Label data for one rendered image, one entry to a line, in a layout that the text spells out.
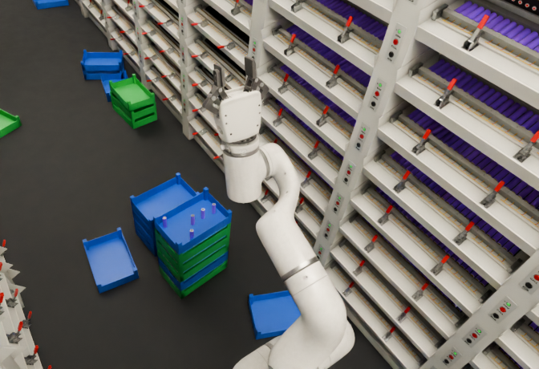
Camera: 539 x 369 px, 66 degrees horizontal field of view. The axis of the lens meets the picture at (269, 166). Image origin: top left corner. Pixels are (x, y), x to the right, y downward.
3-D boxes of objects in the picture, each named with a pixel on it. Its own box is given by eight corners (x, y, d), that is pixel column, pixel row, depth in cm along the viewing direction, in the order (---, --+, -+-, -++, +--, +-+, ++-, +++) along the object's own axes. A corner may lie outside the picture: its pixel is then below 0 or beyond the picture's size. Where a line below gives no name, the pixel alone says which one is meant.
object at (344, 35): (373, 78, 141) (376, 45, 130) (269, 6, 173) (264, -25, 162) (414, 50, 147) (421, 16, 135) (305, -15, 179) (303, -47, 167)
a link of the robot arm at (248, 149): (213, 146, 94) (212, 135, 92) (246, 135, 98) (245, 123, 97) (233, 162, 88) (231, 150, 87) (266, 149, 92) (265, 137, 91)
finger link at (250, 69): (245, 87, 89) (243, 56, 85) (257, 83, 90) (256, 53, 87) (253, 91, 86) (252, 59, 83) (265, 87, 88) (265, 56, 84)
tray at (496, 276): (496, 290, 131) (507, 280, 123) (362, 172, 163) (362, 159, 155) (536, 252, 136) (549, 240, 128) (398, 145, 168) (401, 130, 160)
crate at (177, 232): (179, 255, 182) (178, 245, 177) (153, 226, 192) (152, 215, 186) (231, 222, 199) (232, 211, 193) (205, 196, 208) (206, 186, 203)
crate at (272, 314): (255, 339, 200) (257, 332, 194) (247, 302, 214) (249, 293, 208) (314, 329, 207) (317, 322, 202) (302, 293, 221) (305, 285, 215)
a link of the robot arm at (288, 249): (349, 242, 90) (280, 132, 99) (291, 275, 83) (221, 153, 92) (332, 254, 98) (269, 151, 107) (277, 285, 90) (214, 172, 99)
